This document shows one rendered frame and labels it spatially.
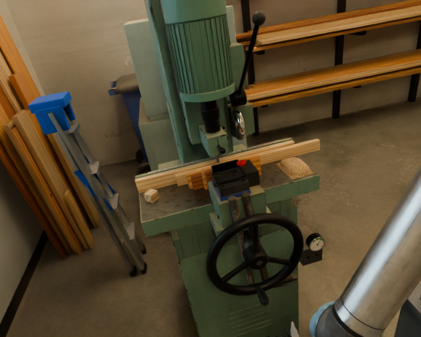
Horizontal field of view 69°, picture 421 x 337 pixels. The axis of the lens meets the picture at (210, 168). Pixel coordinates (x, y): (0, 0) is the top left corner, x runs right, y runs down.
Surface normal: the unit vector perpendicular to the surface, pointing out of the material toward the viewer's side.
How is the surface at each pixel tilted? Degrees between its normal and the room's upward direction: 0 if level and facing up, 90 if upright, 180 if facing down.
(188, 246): 90
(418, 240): 70
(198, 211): 90
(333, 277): 0
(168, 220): 90
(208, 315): 90
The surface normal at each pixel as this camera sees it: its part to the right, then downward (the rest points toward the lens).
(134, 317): -0.14, -0.86
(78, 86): 0.18, 0.46
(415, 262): -0.22, 0.28
